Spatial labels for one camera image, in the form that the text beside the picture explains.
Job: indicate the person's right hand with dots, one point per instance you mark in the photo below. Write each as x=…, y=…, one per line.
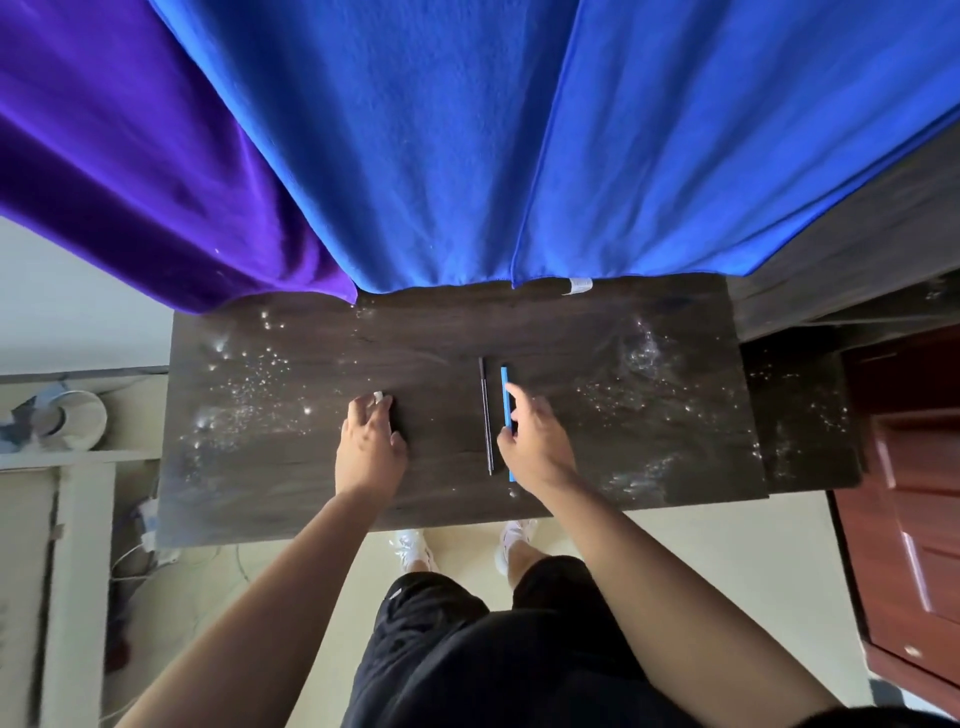
x=540, y=450

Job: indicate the person's left hand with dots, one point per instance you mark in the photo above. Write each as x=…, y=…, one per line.
x=371, y=450

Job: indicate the black thin pencil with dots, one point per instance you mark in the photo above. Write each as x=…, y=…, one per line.
x=487, y=412

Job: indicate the blue pencil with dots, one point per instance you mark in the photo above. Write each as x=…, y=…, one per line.
x=506, y=390

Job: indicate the person's left forearm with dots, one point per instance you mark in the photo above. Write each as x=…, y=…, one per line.
x=262, y=622

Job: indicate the person's right forearm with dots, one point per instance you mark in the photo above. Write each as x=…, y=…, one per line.
x=675, y=622

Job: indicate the person's white right shoe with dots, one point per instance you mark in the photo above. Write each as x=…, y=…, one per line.
x=514, y=540

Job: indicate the person's white shoe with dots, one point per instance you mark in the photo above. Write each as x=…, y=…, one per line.
x=412, y=551
x=514, y=540

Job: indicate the person's white left shoe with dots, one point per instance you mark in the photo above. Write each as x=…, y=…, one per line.
x=412, y=551

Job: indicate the person's right leg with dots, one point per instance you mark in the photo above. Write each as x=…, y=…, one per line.
x=523, y=566

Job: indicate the dark wooden table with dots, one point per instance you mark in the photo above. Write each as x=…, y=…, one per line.
x=435, y=337

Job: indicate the black shorts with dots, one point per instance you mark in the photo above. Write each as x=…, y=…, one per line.
x=487, y=652

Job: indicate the white charger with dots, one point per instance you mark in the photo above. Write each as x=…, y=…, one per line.
x=148, y=525

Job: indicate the blue towel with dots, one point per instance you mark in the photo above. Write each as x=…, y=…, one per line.
x=525, y=135

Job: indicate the red wooden door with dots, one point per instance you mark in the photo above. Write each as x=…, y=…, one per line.
x=907, y=525

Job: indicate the dark wooden shelf unit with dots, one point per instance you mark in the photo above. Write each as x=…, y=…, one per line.
x=862, y=247

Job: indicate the purple towel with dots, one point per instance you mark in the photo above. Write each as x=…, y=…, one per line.
x=135, y=150

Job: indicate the black shirt sleeve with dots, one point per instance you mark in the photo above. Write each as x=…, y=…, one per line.
x=877, y=718

